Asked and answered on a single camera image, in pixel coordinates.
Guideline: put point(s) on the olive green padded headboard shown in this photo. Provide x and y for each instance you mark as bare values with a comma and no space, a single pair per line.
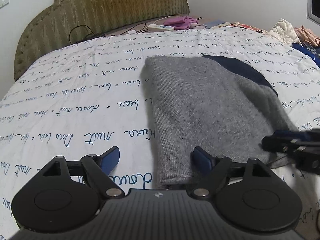
64,22

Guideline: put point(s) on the dark window with frame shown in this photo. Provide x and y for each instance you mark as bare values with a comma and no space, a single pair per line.
313,10

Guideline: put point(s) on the white power strip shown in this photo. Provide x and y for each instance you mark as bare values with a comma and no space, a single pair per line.
158,27

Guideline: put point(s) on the white script-print bed quilt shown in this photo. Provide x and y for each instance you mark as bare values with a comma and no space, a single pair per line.
88,97

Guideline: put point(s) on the pink folded garment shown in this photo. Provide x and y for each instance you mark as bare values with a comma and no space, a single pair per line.
307,35

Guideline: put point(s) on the white charger plug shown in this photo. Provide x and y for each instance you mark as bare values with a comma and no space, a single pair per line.
131,32

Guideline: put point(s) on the cream white fluffy garment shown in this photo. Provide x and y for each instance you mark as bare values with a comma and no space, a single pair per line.
284,32

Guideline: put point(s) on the blue patterned garment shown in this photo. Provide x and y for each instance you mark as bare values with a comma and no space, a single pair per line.
312,51

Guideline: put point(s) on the red floral patterned fabric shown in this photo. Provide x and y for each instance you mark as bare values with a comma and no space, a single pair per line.
240,25

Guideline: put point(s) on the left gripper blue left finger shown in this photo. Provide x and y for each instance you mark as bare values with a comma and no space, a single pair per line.
109,160

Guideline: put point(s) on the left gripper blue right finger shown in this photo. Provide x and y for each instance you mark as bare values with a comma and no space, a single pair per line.
202,160

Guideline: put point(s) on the navy and grey knit sweater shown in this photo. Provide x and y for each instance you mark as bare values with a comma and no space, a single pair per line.
197,101

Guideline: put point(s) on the purple crumpled cloth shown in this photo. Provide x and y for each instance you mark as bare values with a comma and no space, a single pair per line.
183,23

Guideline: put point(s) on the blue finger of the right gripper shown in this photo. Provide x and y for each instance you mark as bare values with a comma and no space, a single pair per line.
292,134

